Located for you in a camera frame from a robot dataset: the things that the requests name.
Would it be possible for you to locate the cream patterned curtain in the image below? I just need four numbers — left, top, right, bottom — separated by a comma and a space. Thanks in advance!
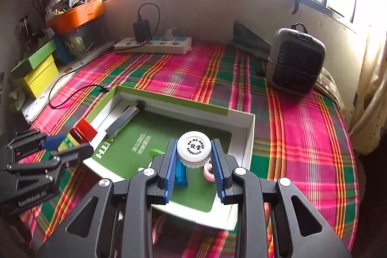
348, 0, 387, 153

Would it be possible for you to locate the red jar with yellow label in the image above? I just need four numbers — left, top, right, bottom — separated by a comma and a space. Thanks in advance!
57, 118, 98, 169

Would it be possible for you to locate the black window latch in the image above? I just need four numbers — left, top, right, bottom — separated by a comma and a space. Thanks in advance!
289, 0, 314, 15

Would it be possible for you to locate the blue box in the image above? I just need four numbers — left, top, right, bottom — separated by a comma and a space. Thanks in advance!
54, 36, 71, 64

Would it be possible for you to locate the green cardboard shoebox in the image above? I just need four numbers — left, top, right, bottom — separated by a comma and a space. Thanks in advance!
10, 40, 57, 79

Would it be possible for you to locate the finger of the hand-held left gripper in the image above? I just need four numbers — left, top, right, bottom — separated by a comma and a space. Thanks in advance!
6, 144, 94, 177
7, 130, 65, 156

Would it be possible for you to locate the green plastic bag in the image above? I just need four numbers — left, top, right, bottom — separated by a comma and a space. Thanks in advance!
8, 88, 26, 112

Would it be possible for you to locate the blue transparent card reader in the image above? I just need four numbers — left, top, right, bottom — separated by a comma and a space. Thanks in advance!
176, 160, 188, 187

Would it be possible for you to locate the orange plastic bin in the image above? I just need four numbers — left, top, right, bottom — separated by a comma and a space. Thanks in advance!
45, 0, 105, 34

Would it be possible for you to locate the clear plastic container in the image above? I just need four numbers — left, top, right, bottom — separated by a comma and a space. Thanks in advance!
59, 24, 106, 63

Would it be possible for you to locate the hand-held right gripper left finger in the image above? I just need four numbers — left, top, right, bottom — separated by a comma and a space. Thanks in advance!
36, 139, 179, 258

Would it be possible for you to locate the grey space heater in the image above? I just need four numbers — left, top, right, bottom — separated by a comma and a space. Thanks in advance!
265, 23, 327, 94

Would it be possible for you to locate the plaid blanket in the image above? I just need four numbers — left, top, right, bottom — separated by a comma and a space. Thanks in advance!
18, 42, 360, 258

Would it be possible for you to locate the green cardboard box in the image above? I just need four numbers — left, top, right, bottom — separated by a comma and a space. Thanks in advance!
82, 85, 256, 231

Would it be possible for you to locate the white flat package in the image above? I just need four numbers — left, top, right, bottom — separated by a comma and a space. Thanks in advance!
22, 49, 115, 122

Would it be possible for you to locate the black power adapter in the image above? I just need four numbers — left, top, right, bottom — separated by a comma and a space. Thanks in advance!
133, 19, 152, 43

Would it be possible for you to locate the black cable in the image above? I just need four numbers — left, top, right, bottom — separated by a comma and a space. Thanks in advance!
48, 2, 161, 109

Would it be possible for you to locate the dark small stand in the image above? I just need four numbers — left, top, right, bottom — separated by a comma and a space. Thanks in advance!
18, 15, 44, 48

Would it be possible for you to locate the yellow cardboard box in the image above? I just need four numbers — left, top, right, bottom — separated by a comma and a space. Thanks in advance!
16, 60, 60, 99

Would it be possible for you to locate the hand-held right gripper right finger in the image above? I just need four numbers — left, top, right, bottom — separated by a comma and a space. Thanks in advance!
211, 139, 353, 258

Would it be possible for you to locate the white power strip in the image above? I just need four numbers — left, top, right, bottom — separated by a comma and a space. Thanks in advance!
114, 36, 192, 55

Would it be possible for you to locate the silver stapler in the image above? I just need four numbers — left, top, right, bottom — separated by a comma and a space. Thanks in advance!
105, 101, 146, 138

